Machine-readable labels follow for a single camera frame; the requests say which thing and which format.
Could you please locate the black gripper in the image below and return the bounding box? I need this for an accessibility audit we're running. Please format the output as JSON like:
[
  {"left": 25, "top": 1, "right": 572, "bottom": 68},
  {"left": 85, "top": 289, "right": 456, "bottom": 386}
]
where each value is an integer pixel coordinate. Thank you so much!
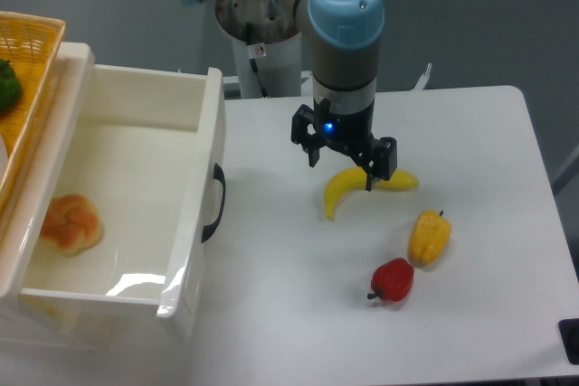
[{"left": 290, "top": 99, "right": 397, "bottom": 191}]

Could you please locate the white bracket behind table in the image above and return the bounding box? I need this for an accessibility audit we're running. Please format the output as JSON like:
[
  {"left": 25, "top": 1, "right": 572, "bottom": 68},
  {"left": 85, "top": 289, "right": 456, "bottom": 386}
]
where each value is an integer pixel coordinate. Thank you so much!
[{"left": 413, "top": 62, "right": 432, "bottom": 91}]

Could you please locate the black corner object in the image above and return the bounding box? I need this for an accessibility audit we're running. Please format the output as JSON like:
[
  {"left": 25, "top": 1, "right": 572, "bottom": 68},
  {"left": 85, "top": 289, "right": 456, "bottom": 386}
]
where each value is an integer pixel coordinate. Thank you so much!
[{"left": 558, "top": 318, "right": 579, "bottom": 365}]

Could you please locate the toy bread roll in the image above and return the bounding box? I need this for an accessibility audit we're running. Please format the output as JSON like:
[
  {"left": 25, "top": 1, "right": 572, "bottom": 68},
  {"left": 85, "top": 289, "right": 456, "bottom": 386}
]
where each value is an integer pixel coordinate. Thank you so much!
[{"left": 39, "top": 194, "right": 103, "bottom": 256}]

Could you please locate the yellow toy banana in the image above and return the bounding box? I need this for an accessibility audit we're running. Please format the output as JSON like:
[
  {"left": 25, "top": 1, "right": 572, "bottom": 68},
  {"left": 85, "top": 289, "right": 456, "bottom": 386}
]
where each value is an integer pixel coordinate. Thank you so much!
[{"left": 324, "top": 166, "right": 420, "bottom": 221}]

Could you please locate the white drawer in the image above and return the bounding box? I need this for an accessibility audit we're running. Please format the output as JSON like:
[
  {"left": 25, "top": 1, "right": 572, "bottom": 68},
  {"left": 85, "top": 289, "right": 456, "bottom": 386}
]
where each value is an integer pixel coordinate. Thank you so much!
[{"left": 21, "top": 65, "right": 225, "bottom": 320}]

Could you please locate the white drawer cabinet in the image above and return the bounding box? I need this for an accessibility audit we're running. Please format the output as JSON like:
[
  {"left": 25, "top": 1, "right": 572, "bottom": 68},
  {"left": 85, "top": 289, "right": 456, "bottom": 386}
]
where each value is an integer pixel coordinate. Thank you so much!
[{"left": 1, "top": 42, "right": 114, "bottom": 349}]

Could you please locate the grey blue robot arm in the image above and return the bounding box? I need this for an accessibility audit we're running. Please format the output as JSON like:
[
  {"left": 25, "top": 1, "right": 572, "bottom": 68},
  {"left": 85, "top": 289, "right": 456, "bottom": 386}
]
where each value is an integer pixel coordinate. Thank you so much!
[{"left": 181, "top": 0, "right": 397, "bottom": 188}]

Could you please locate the green toy pepper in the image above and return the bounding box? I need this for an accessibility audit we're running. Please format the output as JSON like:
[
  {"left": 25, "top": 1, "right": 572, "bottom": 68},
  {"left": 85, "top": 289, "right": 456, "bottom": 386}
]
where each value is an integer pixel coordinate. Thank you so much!
[{"left": 0, "top": 59, "right": 22, "bottom": 112}]

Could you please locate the yellow toy pepper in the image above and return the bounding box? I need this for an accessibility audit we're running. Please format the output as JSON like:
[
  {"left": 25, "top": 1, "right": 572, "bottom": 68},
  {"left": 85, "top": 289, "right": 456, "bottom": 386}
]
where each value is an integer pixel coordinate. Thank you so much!
[{"left": 408, "top": 210, "right": 452, "bottom": 266}]

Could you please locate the yellow woven basket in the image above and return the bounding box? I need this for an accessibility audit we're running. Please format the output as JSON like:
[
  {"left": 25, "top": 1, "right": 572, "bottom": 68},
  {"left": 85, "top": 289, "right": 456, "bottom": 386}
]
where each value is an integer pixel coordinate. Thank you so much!
[{"left": 1, "top": 11, "right": 66, "bottom": 210}]

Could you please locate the red toy pepper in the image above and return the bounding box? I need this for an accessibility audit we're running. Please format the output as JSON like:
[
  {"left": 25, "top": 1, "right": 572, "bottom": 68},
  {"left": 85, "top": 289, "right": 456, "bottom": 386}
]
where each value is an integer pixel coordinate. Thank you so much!
[{"left": 366, "top": 258, "right": 414, "bottom": 302}]

